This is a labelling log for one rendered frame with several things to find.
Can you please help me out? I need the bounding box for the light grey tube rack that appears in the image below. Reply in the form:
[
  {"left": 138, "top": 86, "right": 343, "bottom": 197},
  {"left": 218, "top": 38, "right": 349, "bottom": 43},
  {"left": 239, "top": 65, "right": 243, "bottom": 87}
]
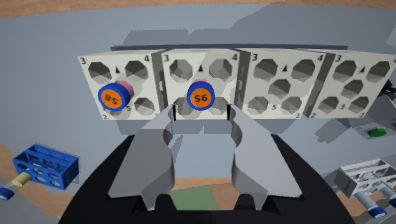
[{"left": 334, "top": 159, "right": 396, "bottom": 199}]

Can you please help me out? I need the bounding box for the blue tube rack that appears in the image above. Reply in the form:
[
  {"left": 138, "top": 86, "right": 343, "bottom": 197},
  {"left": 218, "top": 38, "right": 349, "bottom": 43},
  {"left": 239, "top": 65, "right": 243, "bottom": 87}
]
[{"left": 12, "top": 144, "right": 79, "bottom": 190}]

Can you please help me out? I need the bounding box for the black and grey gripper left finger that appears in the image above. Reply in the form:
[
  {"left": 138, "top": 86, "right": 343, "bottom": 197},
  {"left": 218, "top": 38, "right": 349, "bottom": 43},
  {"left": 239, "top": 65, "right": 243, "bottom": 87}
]
[{"left": 58, "top": 104, "right": 176, "bottom": 224}]

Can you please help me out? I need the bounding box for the grey sloped desk with green button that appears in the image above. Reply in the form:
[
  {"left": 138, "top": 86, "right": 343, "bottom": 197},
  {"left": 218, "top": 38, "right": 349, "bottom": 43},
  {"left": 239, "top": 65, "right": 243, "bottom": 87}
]
[{"left": 335, "top": 80, "right": 396, "bottom": 140}]

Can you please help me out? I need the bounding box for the grey flat mat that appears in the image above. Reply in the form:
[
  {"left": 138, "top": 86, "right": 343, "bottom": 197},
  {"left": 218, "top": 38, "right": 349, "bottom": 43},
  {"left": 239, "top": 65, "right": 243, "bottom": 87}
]
[{"left": 0, "top": 4, "right": 396, "bottom": 195}]

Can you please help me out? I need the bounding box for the white bucket adapter with holes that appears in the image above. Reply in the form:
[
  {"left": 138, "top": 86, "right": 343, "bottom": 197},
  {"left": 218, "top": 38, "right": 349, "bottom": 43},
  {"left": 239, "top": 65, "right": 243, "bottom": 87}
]
[
  {"left": 162, "top": 48, "right": 240, "bottom": 120},
  {"left": 296, "top": 49, "right": 396, "bottom": 118},
  {"left": 78, "top": 49, "right": 168, "bottom": 120},
  {"left": 234, "top": 48, "right": 326, "bottom": 119}
]

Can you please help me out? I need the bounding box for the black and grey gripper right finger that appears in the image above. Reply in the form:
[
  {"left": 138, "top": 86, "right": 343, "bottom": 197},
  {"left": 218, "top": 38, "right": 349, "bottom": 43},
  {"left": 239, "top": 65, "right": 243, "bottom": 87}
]
[{"left": 227, "top": 104, "right": 355, "bottom": 224}]

